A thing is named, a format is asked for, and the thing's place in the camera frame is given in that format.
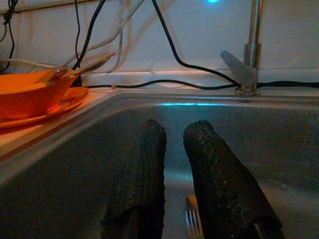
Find white cable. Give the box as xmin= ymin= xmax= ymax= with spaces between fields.
xmin=59 ymin=0 xmax=147 ymax=67

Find orange plate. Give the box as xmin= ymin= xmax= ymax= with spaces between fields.
xmin=0 ymin=86 xmax=90 ymax=130

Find stainless steel sink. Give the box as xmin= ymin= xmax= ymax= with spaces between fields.
xmin=0 ymin=89 xmax=319 ymax=239

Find black power cable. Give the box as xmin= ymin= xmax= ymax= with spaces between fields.
xmin=151 ymin=0 xmax=241 ymax=87
xmin=0 ymin=0 xmax=17 ymax=74
xmin=72 ymin=0 xmax=107 ymax=71
xmin=87 ymin=79 xmax=241 ymax=90

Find metal fork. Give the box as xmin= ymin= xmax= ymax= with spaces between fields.
xmin=184 ymin=194 xmax=204 ymax=239

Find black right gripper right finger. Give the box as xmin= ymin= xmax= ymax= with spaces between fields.
xmin=183 ymin=120 xmax=285 ymax=239

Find chrome gooseneck faucet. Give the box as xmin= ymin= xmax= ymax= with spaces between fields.
xmin=220 ymin=0 xmax=264 ymax=97

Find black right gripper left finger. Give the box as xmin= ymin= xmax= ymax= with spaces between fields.
xmin=101 ymin=119 xmax=167 ymax=239

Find orange bowl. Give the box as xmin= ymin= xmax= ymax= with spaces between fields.
xmin=0 ymin=69 xmax=80 ymax=121

